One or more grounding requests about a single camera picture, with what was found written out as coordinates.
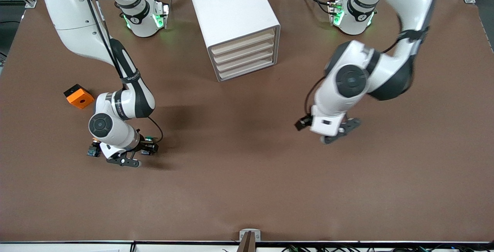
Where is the beige cabinet drawer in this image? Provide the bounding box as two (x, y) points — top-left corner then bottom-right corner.
(216, 47), (276, 74)
(218, 56), (277, 81)
(211, 29), (276, 56)
(213, 38), (276, 65)

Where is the yellow-capped push button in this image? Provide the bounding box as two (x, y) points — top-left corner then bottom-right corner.
(86, 137), (102, 157)

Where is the white drawer cabinet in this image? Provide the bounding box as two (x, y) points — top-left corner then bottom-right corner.
(186, 0), (281, 83)

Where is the orange box with hole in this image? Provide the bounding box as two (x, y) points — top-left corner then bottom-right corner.
(63, 84), (95, 110)

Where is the brown table cover mat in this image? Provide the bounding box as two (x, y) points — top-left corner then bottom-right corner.
(0, 0), (494, 242)

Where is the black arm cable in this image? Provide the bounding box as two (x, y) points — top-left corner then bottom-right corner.
(304, 75), (327, 118)
(81, 0), (164, 144)

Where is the white table edge rail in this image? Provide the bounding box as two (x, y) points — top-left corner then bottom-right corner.
(0, 240), (494, 252)

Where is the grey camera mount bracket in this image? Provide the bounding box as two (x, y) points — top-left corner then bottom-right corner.
(236, 229), (261, 252)

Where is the black cable bundle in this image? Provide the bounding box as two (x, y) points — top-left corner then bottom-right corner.
(282, 244), (494, 252)

